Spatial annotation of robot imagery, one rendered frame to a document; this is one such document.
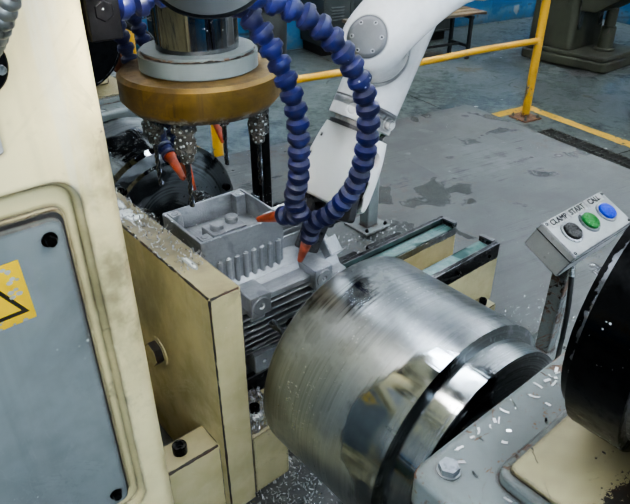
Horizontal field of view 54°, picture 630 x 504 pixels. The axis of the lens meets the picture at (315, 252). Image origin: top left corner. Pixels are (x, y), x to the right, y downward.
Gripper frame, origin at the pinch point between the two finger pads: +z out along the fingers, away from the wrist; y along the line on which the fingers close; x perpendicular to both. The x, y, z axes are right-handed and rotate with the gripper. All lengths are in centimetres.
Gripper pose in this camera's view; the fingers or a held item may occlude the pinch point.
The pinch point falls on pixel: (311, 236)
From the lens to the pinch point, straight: 82.2
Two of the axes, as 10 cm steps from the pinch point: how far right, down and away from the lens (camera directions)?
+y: -6.4, -4.0, 6.6
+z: -3.8, 9.1, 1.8
